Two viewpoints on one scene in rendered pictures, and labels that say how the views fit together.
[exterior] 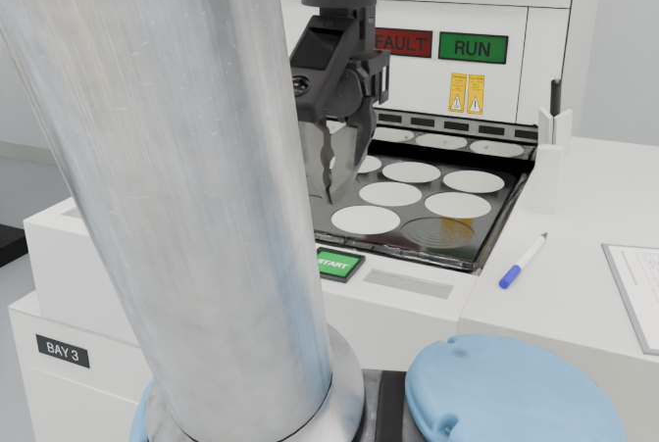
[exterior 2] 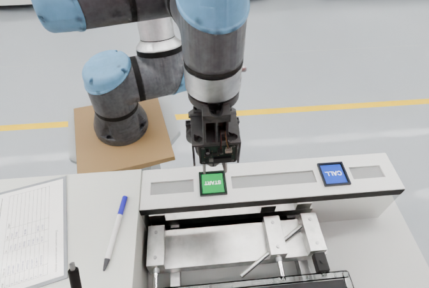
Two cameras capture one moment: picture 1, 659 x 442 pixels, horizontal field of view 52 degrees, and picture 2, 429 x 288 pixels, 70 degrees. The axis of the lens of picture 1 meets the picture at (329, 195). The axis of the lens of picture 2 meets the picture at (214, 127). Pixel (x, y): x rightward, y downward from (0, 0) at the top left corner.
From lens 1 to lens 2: 0.97 m
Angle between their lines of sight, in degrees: 103
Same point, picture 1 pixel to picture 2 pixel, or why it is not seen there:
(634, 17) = not seen: outside the picture
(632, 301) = (62, 212)
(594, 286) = (79, 221)
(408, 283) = (172, 190)
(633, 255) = (49, 268)
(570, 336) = (94, 175)
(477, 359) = (114, 66)
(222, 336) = not seen: outside the picture
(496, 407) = (108, 56)
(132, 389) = not seen: hidden behind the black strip
